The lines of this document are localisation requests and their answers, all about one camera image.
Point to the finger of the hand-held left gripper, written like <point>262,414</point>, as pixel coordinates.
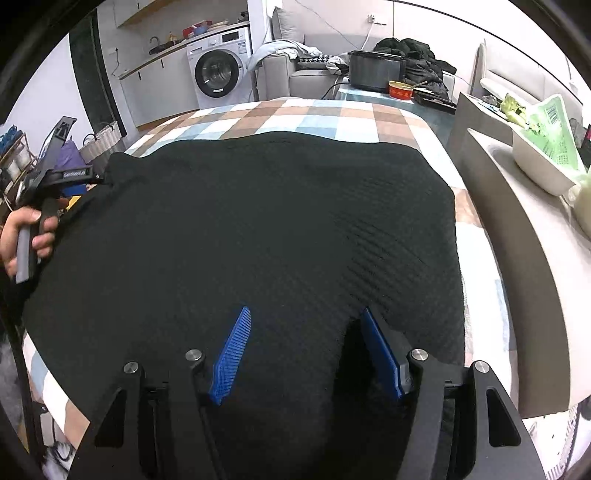
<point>98,178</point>

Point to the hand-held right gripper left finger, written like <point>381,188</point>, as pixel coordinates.
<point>231,355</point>

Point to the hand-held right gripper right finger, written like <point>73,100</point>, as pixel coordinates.
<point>381,355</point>

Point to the black knit sweater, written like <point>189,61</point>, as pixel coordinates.
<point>254,221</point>

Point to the pile of black clothes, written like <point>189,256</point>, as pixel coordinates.
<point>415,55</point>

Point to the person's left hand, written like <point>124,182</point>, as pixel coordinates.
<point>10,235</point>

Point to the purple bag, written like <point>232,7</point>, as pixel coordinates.
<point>74,154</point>

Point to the storage rack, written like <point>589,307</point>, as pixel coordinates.
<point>16,161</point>

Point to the white kitchen cabinets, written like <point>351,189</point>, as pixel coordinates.
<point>152,87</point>

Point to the white washing machine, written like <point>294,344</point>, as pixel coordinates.
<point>217,74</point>

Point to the kitchen counter with sink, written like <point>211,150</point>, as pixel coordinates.
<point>184,44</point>

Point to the beige bed headboard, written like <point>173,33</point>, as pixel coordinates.
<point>512,230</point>

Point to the grey sofa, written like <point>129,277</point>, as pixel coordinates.
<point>277,74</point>

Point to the light grey cloth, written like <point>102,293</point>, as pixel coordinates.
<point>277,50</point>

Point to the checkered blanket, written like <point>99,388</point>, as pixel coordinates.
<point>323,115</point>

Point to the white tray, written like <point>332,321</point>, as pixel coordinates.
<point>540,173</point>

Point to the black white checkered pillow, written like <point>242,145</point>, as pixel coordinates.
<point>318,58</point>

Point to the black tray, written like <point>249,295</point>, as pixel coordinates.
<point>434,102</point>

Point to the red bowl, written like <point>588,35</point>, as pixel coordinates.
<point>400,91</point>

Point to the crumpled green wrapper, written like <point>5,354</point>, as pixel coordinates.
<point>513,108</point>

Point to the green plastic packet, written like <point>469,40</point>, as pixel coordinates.
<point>556,134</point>

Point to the wall power outlet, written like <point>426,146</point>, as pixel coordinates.
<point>376,19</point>

